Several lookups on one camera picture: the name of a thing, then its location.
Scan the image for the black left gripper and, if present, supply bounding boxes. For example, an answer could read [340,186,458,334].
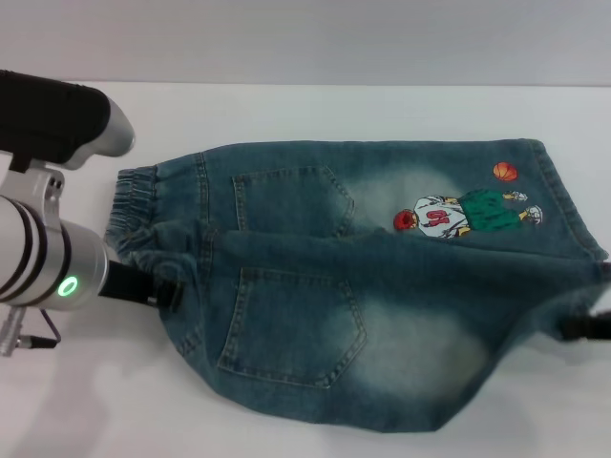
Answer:
[97,260,185,314]

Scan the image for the blue denim shorts with cartoon print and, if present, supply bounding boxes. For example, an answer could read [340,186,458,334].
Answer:
[102,136,611,435]

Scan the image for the thin black cable with connector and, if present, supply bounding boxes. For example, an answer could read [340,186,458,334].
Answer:
[0,307,63,358]

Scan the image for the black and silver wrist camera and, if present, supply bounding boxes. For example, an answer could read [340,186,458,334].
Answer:
[0,69,137,173]

